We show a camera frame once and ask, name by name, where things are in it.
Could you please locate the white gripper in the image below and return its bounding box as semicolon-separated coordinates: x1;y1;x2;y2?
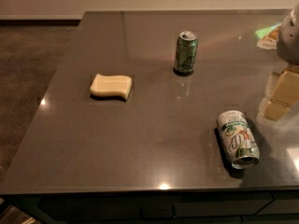
262;4;299;120

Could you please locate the white 7up can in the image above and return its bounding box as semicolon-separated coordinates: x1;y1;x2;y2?
217;110;260;169

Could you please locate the green soda can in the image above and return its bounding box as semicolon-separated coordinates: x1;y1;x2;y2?
174;31;198;76

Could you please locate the dark cabinet under table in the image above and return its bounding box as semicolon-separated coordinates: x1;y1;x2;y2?
6;190;299;224

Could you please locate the yellow sponge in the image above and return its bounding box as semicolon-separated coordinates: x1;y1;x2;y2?
90;74;133;100

